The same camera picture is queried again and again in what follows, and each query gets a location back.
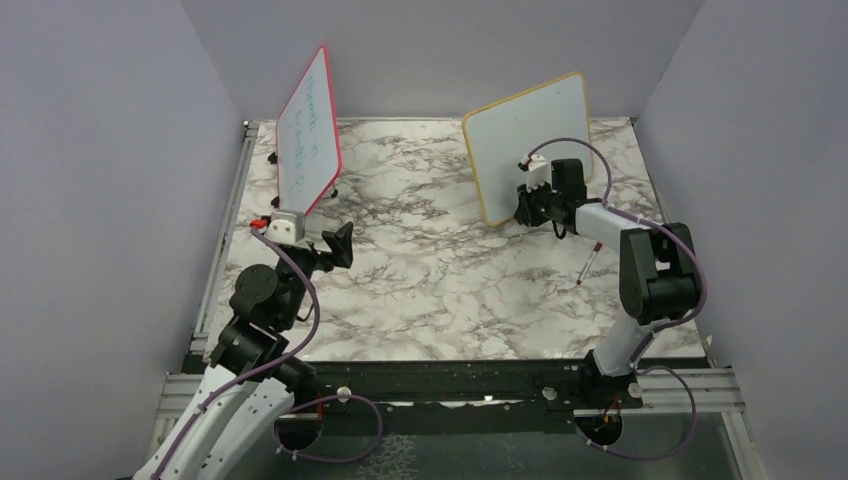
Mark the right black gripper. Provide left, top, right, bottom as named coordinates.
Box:
left=513, top=178, right=561, bottom=228

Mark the white dry erase marker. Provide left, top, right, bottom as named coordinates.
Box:
left=576, top=242, right=603, bottom=285

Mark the yellow framed whiteboard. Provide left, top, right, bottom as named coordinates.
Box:
left=461, top=71, right=590, bottom=226

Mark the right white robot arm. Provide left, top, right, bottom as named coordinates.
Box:
left=514, top=155, right=702, bottom=407

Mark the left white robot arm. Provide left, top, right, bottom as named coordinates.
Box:
left=135, top=219, right=354, bottom=479

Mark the pink framed whiteboard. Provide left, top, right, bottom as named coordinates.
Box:
left=275, top=45, right=343, bottom=215

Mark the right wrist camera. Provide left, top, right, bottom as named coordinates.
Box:
left=518, top=154, right=551, bottom=192

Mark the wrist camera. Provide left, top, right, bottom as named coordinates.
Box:
left=265, top=210, right=306, bottom=246
left=518, top=154, right=551, bottom=192

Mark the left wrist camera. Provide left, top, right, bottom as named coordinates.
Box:
left=265, top=210, right=306, bottom=246

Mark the aluminium side rail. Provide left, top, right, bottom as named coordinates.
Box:
left=188, top=121, right=260, bottom=355

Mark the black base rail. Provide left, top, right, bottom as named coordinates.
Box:
left=256, top=358, right=708, bottom=445

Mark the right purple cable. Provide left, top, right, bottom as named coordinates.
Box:
left=526, top=137, right=709, bottom=462

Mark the purple cable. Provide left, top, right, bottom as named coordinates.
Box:
left=150, top=218, right=384, bottom=480
left=526, top=137, right=709, bottom=462

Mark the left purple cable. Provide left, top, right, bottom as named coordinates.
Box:
left=150, top=218, right=384, bottom=480

